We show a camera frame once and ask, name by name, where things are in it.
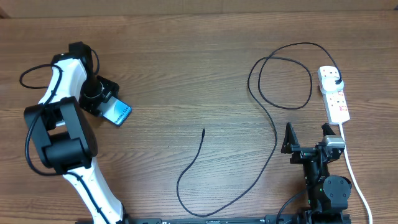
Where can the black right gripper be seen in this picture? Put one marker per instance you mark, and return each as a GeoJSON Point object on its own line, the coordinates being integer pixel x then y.
{"type": "Point", "coordinates": [301, 152]}

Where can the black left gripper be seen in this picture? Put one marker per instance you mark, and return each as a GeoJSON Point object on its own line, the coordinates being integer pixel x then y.
{"type": "Point", "coordinates": [91, 106]}

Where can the blue-screen Samsung smartphone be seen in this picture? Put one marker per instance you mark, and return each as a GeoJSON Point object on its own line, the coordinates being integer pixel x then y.
{"type": "Point", "coordinates": [115, 111]}

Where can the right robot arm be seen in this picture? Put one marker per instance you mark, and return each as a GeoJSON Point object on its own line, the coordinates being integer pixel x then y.
{"type": "Point", "coordinates": [327, 194]}

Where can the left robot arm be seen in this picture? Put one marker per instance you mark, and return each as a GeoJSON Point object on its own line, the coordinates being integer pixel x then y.
{"type": "Point", "coordinates": [63, 137]}

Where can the white USB charger plug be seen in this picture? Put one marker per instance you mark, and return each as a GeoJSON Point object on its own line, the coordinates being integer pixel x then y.
{"type": "Point", "coordinates": [329, 85]}

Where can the white power strip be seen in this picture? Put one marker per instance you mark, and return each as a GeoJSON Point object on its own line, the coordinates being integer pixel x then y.
{"type": "Point", "coordinates": [335, 103]}

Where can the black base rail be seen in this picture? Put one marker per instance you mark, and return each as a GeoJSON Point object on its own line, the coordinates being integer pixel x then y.
{"type": "Point", "coordinates": [268, 219]}

